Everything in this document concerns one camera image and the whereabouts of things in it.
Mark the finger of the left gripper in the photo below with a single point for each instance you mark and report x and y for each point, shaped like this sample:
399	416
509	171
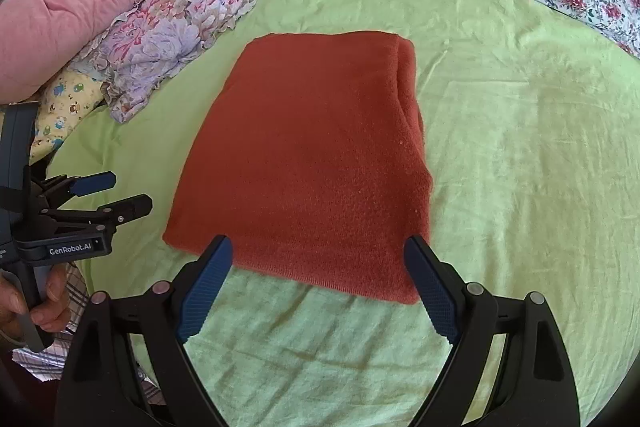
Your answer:
86	185
126	210

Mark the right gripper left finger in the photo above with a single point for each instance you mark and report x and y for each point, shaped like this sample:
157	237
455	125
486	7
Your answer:
100	384

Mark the orange knit sweater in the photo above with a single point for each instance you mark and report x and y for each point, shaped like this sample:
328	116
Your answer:
312	161

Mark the plaid checked fabric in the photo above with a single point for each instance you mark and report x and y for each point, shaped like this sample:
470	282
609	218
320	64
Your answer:
48	365

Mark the yellow cartoon print cloth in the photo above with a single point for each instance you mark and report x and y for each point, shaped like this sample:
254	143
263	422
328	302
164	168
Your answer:
68	97

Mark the purple floral pillow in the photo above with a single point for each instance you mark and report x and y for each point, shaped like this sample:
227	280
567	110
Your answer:
151	43

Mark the light green bed sheet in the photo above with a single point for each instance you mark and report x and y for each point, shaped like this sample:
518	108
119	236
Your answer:
532	139

